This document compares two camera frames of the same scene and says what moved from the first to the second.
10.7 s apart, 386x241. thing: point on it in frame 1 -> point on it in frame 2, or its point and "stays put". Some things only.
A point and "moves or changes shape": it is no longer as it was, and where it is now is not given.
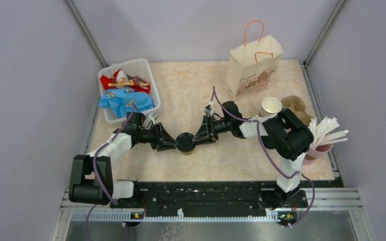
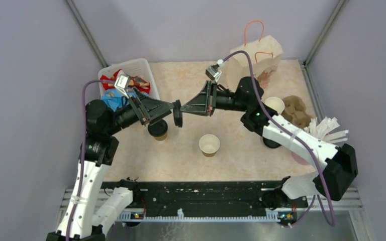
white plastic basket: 139,68 stays put
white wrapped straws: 320,132 stays put
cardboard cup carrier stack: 295,104 stays put
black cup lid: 186,143 moves or changes shape
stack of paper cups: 270,106 stays put
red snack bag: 119,80 stays put
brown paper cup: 187,153 moves or changes shape
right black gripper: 202,136 -> 201,104
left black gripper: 168,141 -> 142,105
